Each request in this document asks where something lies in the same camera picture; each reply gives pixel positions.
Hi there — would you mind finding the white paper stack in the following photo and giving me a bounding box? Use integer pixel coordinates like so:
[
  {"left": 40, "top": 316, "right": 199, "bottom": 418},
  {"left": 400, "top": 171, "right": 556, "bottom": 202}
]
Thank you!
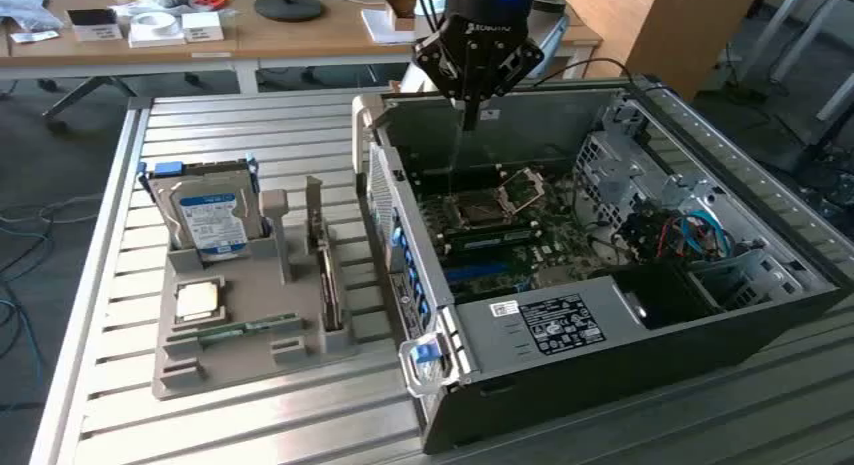
[{"left": 360, "top": 7, "right": 416, "bottom": 45}]

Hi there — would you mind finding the clear plastic bag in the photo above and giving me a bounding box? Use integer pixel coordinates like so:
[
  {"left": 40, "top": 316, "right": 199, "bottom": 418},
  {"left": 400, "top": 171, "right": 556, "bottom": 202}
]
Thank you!
[{"left": 0, "top": 0, "right": 65, "bottom": 32}]

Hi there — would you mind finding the white label card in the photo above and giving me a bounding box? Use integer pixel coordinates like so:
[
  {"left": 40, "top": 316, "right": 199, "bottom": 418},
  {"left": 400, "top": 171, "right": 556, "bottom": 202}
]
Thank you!
[{"left": 8, "top": 29, "right": 60, "bottom": 45}]

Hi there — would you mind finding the silver CPU chip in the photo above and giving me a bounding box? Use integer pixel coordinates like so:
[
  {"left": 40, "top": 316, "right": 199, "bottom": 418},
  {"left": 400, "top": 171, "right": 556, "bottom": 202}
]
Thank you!
[{"left": 173, "top": 282, "right": 225, "bottom": 322}]

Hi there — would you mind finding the graphics card with black cooler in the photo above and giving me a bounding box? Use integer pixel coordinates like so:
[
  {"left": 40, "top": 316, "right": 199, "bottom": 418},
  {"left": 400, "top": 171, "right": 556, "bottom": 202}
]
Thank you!
[{"left": 304, "top": 174, "right": 348, "bottom": 336}]

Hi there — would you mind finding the flat white box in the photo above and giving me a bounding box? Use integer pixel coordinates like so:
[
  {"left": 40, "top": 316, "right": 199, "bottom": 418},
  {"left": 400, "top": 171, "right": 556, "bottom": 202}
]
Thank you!
[{"left": 126, "top": 23, "right": 188, "bottom": 49}]

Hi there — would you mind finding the black round lamp base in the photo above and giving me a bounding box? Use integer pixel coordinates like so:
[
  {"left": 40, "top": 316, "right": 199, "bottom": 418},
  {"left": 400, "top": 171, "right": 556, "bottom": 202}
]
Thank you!
[{"left": 252, "top": 0, "right": 328, "bottom": 22}]

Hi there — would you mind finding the grey plastic parts rack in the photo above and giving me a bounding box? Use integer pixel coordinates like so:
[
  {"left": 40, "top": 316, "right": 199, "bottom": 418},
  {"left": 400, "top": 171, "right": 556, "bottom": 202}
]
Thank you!
[{"left": 150, "top": 188, "right": 361, "bottom": 401}]

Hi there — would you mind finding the brown cardboard box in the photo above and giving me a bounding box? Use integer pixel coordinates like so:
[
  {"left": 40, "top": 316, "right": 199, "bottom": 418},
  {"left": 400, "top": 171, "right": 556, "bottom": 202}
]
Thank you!
[{"left": 384, "top": 0, "right": 420, "bottom": 34}]

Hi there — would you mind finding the grey power supply unit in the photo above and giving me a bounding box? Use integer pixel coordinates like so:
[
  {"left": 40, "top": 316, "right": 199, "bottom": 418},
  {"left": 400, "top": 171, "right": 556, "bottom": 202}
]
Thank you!
[{"left": 455, "top": 277, "right": 655, "bottom": 376}]

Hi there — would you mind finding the green RAM stick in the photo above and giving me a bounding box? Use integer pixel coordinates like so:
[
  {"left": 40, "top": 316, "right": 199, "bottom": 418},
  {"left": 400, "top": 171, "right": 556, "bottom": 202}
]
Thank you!
[{"left": 165, "top": 312, "right": 300, "bottom": 347}]

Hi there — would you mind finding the grey handle with blue latch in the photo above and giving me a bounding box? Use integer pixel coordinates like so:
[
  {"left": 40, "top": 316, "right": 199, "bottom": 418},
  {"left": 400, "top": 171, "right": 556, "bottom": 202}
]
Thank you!
[{"left": 397, "top": 333, "right": 461, "bottom": 397}]

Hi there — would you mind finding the plain white box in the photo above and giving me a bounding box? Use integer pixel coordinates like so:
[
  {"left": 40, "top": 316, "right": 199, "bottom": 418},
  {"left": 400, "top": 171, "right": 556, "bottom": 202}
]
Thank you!
[{"left": 180, "top": 11, "right": 224, "bottom": 44}]

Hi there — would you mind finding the metal socket cover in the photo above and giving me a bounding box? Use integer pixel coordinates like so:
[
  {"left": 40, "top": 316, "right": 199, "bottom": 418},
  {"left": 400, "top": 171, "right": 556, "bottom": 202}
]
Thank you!
[{"left": 496, "top": 167, "right": 552, "bottom": 217}]

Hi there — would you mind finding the grey metal drive bracket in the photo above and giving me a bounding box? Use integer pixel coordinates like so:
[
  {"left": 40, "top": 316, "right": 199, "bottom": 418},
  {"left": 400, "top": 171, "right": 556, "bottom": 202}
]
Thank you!
[{"left": 686, "top": 247, "right": 806, "bottom": 311}]

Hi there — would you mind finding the CPU socket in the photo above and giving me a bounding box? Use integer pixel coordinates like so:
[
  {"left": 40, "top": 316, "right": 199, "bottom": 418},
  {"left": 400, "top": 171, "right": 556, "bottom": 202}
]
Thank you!
[{"left": 444, "top": 188, "right": 520, "bottom": 232}]

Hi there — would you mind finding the wooden desk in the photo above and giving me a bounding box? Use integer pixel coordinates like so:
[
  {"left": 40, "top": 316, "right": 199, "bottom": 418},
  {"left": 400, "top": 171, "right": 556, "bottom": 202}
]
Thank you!
[
  {"left": 236, "top": 0, "right": 606, "bottom": 94},
  {"left": 0, "top": 0, "right": 241, "bottom": 134}
]

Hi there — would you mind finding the hard disk with blue caddy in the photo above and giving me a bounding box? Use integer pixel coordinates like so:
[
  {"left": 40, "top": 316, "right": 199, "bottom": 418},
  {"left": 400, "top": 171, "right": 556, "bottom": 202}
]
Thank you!
[{"left": 136, "top": 154, "right": 261, "bottom": 261}]

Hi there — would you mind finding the blue expansion slot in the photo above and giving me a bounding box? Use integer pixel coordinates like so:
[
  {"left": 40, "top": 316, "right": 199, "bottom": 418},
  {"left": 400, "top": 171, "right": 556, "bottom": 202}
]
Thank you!
[{"left": 444, "top": 264, "right": 508, "bottom": 286}]

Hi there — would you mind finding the white table frame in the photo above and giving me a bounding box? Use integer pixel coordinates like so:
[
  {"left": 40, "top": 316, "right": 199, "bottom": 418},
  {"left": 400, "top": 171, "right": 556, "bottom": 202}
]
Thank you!
[{"left": 730, "top": 0, "right": 854, "bottom": 122}]

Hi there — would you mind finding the blue floor cable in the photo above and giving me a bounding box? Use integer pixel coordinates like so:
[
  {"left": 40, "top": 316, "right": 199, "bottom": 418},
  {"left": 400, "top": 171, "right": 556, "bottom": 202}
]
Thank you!
[{"left": 0, "top": 224, "right": 52, "bottom": 416}]

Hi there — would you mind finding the metal disk bay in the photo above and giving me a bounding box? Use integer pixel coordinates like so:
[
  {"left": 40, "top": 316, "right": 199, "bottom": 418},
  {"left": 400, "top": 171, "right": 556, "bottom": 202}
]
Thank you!
[{"left": 572, "top": 132, "right": 675, "bottom": 221}]

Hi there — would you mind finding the black open PC case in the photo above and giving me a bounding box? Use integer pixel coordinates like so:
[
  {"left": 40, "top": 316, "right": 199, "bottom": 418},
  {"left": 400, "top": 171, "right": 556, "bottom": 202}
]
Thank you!
[{"left": 351, "top": 74, "right": 854, "bottom": 456}]

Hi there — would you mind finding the white tape roll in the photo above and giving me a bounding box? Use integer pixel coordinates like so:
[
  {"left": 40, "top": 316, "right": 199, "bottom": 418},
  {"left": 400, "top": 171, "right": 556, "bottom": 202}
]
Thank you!
[{"left": 130, "top": 12, "right": 176, "bottom": 36}]

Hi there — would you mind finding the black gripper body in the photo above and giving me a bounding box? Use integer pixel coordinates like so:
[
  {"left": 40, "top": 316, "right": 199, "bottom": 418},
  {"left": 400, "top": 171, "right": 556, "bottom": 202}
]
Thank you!
[{"left": 432, "top": 0, "right": 539, "bottom": 86}]

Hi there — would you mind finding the blue wire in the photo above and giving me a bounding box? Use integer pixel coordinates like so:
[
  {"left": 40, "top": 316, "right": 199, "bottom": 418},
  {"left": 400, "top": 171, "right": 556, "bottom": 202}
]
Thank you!
[{"left": 679, "top": 209, "right": 734, "bottom": 260}]

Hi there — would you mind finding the green motherboard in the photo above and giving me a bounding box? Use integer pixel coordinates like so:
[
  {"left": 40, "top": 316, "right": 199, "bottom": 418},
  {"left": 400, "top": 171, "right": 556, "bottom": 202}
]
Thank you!
[{"left": 416, "top": 184, "right": 642, "bottom": 306}]

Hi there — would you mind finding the white box with black top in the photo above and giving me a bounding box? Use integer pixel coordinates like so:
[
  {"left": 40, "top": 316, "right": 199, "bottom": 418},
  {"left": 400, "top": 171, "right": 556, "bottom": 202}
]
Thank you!
[{"left": 65, "top": 8, "right": 124, "bottom": 43}]

